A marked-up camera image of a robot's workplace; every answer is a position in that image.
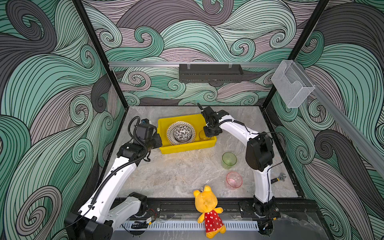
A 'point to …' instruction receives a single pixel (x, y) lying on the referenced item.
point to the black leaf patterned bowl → (182, 133)
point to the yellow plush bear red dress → (206, 201)
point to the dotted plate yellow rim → (170, 130)
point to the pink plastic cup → (234, 179)
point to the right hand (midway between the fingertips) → (210, 133)
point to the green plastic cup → (228, 159)
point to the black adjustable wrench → (280, 178)
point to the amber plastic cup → (203, 136)
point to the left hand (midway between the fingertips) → (158, 136)
